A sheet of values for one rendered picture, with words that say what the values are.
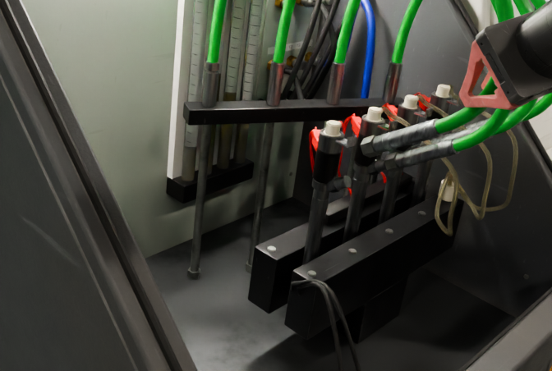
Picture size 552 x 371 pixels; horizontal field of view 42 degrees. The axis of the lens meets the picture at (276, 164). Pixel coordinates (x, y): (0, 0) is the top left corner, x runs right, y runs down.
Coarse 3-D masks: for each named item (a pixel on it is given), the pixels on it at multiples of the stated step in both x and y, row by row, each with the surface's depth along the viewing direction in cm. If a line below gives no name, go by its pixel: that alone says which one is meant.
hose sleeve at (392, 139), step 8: (432, 120) 71; (408, 128) 73; (416, 128) 72; (424, 128) 71; (432, 128) 70; (376, 136) 76; (384, 136) 75; (392, 136) 74; (400, 136) 73; (408, 136) 73; (416, 136) 72; (424, 136) 71; (432, 136) 71; (376, 144) 76; (384, 144) 75; (392, 144) 74; (400, 144) 74; (408, 144) 74
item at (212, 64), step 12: (216, 0) 87; (504, 0) 63; (216, 12) 88; (504, 12) 63; (216, 24) 88; (216, 36) 89; (216, 48) 90; (216, 60) 91; (492, 84) 65; (468, 108) 68; (480, 108) 67; (444, 120) 70; (456, 120) 69; (468, 120) 68
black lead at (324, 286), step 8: (304, 280) 78; (312, 280) 76; (320, 288) 74; (328, 288) 74; (328, 296) 73; (328, 304) 73; (336, 304) 73; (344, 320) 73; (336, 328) 72; (344, 328) 73; (336, 336) 72; (336, 344) 72; (352, 344) 73; (336, 352) 72; (352, 352) 73; (360, 368) 74
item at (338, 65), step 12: (360, 0) 93; (516, 0) 79; (348, 12) 94; (528, 12) 78; (348, 24) 95; (348, 36) 96; (336, 60) 97; (336, 72) 98; (336, 84) 98; (336, 96) 99; (528, 108) 81; (516, 120) 82; (456, 132) 88; (468, 132) 87
